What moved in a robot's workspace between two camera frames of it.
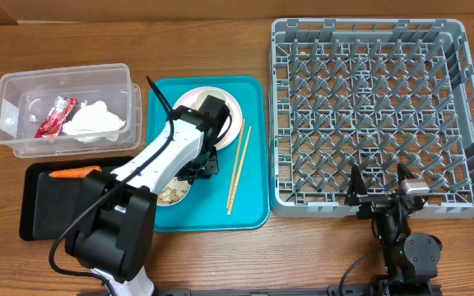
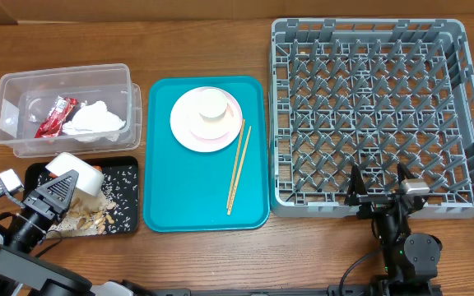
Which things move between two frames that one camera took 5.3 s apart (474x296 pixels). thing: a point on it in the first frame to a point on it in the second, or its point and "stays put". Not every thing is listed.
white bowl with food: (174, 192) to (90, 180)
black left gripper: (210, 168) to (47, 202)
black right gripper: (356, 190) stays put
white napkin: (90, 122) stays put
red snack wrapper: (52, 125) stays put
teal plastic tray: (235, 199) stays put
